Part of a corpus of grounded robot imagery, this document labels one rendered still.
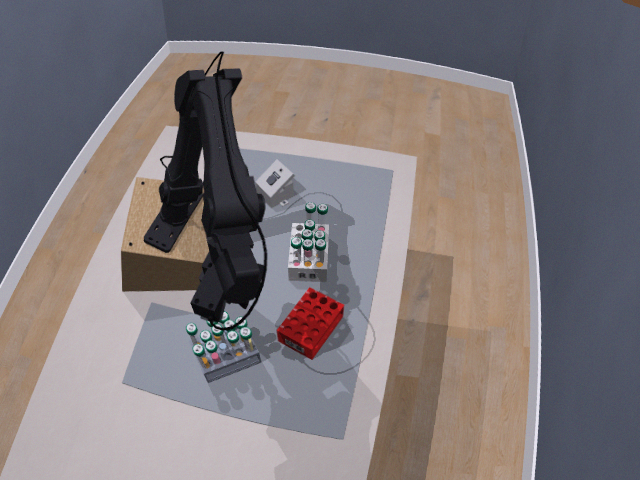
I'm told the grey bench mat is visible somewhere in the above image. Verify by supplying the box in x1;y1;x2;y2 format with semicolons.
122;148;393;440

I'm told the grey tube rack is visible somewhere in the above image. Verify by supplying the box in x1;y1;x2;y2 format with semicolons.
197;331;261;383

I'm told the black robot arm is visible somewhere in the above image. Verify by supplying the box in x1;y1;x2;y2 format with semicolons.
144;68;265;323

